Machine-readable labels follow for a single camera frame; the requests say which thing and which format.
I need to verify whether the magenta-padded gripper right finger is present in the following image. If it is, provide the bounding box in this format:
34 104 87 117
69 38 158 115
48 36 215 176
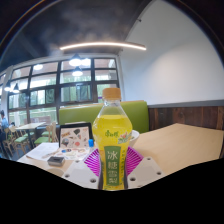
124 146 166 190

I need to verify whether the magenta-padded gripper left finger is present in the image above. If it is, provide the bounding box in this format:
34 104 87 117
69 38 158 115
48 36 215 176
61 148 101 190

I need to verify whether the yellow drink bottle orange cap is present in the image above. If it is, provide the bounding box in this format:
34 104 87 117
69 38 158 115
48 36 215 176
91 87 134 191

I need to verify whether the small dark box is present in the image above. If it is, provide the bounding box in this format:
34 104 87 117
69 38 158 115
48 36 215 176
46 155 66 168

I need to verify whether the black-framed tablet with pictures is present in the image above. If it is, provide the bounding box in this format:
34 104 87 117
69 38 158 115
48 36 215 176
58 122 94 149

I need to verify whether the white paper sheet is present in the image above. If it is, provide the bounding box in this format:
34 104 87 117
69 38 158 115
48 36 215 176
25 142 61 162

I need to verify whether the green upholstered bench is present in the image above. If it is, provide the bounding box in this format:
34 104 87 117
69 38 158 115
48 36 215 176
58 100 150 134

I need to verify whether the group of wooden chairs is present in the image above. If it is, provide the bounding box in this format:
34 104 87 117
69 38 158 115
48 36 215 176
3 121 59 158

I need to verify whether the light wooden dining table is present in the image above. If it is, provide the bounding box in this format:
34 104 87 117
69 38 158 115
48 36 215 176
15 122 46 148

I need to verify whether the person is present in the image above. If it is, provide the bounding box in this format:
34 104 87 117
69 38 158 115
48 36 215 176
0 109 9 134

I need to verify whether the group of pendant lamps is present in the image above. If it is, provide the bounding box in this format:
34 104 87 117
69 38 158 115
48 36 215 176
3 53 93 94

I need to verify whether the long curved ceiling light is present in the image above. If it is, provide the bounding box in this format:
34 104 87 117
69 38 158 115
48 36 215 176
59 41 147 52

